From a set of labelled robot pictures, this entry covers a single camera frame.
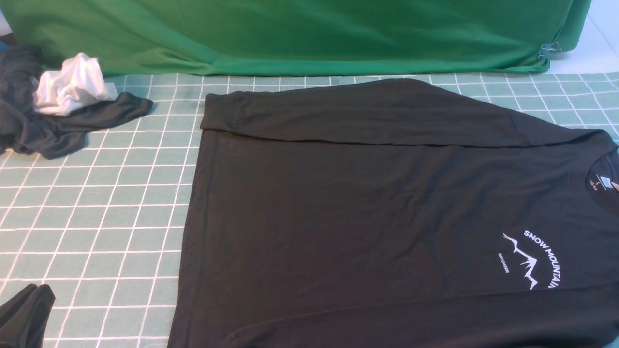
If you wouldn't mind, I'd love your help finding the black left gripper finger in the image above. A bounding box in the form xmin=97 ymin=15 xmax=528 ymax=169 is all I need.
xmin=0 ymin=284 xmax=56 ymax=348

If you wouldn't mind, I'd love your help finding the dark gray long-sleeved shirt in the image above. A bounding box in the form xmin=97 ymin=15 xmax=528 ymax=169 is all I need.
xmin=168 ymin=79 xmax=619 ymax=348

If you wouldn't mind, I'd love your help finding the teal grid tablecloth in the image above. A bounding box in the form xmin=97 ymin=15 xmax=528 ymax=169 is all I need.
xmin=1 ymin=73 xmax=618 ymax=348

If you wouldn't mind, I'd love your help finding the crumpled dark gray garment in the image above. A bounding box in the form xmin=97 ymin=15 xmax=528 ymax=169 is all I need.
xmin=0 ymin=45 xmax=153 ymax=160

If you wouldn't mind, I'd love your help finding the crumpled white garment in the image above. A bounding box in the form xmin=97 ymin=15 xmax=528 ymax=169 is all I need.
xmin=33 ymin=52 xmax=118 ymax=116

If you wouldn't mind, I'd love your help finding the green backdrop cloth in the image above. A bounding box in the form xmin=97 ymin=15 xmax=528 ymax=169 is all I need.
xmin=1 ymin=0 xmax=591 ymax=76

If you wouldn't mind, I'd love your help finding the silver binder clip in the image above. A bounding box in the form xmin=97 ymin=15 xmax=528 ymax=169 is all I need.
xmin=537 ymin=42 xmax=563 ymax=61

